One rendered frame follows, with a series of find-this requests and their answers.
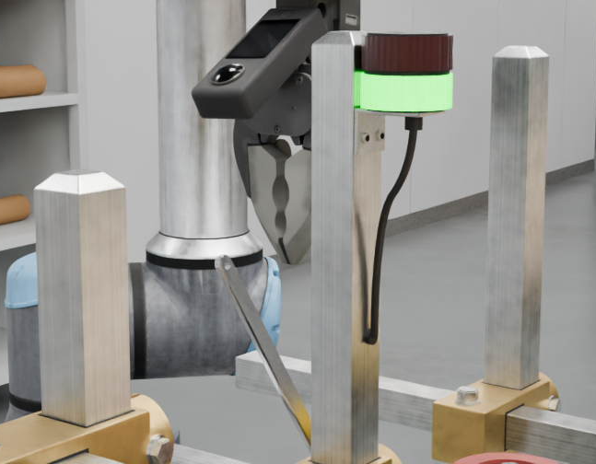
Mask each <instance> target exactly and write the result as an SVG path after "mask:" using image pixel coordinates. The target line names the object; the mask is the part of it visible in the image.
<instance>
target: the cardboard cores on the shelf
mask: <svg viewBox="0 0 596 464"><path fill-rule="evenodd" d="M45 88H46V78H45V75H44V73H43V72H42V70H40V69H38V68H36V67H35V66H34V65H31V64H27V65H13V66H0V99H5V98H15V97H26V96H36V95H40V94H42V93H43V91H44V90H45ZM29 213H30V205H29V201H28V199H27V198H26V197H25V196H24V195H21V194H18V195H12V196H7V197H3V198H0V225H2V224H7V223H11V222H16V221H20V220H24V219H26V218H27V217H28V216H29Z"/></svg>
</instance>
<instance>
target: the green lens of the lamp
mask: <svg viewBox="0 0 596 464"><path fill-rule="evenodd" d="M452 75H453V74H452V73H450V74H449V75H432V76H387V75H366V74H364V73H361V106H360V107H361V108H363V109H368V110H391V111H428V110H448V109H451V108H452Z"/></svg>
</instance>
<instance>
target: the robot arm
mask: <svg viewBox="0 0 596 464"><path fill-rule="evenodd" d="M157 18H158V124H159V177H160V230H159V231H158V232H157V234H156V235H155V236H154V237H152V238H151V239H150V240H149V241H148V242H147V243H146V262H127V265H128V304H129V343H130V380H133V379H155V378H173V377H209V376H226V375H229V376H236V357H237V356H240V355H243V354H246V353H249V352H252V351H257V350H256V348H255V346H254V344H253V342H252V340H251V337H250V335H249V333H248V332H247V330H246V328H245V326H244V324H243V322H242V320H241V318H240V315H239V313H238V311H237V310H236V308H235V306H234V304H233V302H232V300H231V298H230V296H229V294H228V291H227V289H226V287H225V286H224V285H223V283H222V281H221V279H220V277H219V275H218V273H217V271H216V266H215V261H216V257H218V255H223V254H226V255H228V256H229V257H230V258H231V260H232V261H233V263H234V265H235V267H236V269H237V271H238V273H239V275H240V278H241V280H242V282H243V283H244V285H245V287H246V289H247V291H248V293H249V295H250V297H251V300H252V302H253V304H254V305H255V307H256V309H257V311H258V314H259V316H260V318H261V320H262V322H263V325H264V327H265V328H266V330H267V332H268V334H269V336H270V338H271V340H272V342H273V344H274V346H275V349H276V346H277V343H278V337H279V326H280V320H281V281H280V279H279V269H278V265H277V263H276V261H275V260H274V259H271V258H269V257H264V256H263V243H262V242H261V241H260V240H259V239H258V238H257V237H255V236H254V235H253V234H252V232H251V231H250V230H249V228H248V197H249V198H250V199H251V202H252V205H253V208H254V211H255V213H256V215H257V217H258V219H259V221H260V223H261V225H262V227H263V230H264V232H265V234H266V236H267V237H268V239H269V241H270V242H271V244H272V246H273V248H274V249H275V252H276V253H277V255H278V257H279V258H280V260H281V261H282V263H284V264H290V265H296V264H299V262H300V261H301V260H302V258H303V257H304V256H305V254H306V253H307V251H308V250H309V248H310V246H311V45H312V44H313V43H314V42H315V41H317V40H318V39H319V38H321V37H322V36H324V35H325V34H326V33H328V32H329V31H341V30H351V31H360V20H361V0H275V8H271V9H269V10H268V11H267V12H266V13H265V14H264V15H263V16H262V17H261V18H260V19H259V20H258V21H257V22H256V24H255V25H254V26H253V27H252V28H251V29H250V30H249V31H248V32H247V16H246V0H157ZM280 135H285V136H290V138H291V139H292V141H293V143H294V145H302V148H303V149H301V150H299V151H298V152H297V153H296V154H295V155H293V156H292V154H291V148H290V145H289V143H288V141H287V140H285V139H277V138H278V137H279V136H280ZM276 139H277V140H276ZM5 306H6V335H7V358H8V380H9V410H8V413H7V416H6V420H5V423H6V422H9V421H12V420H15V419H17V418H20V417H23V416H26V415H29V414H33V413H35V412H40V411H41V362H40V336H39V310H38V285H37V259H36V252H34V253H31V254H29V255H27V256H24V257H22V258H20V259H18V260H17V261H15V262H14V263H13V264H12V265H11V266H10V268H9V270H8V272H7V278H6V299H5Z"/></svg>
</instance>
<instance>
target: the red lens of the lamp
mask: <svg viewBox="0 0 596 464"><path fill-rule="evenodd" d="M361 69H363V70H369V71H385V72H435V71H448V70H452V69H453V35H450V34H448V36H428V37H393V36H369V35H367V34H363V35H361Z"/></svg>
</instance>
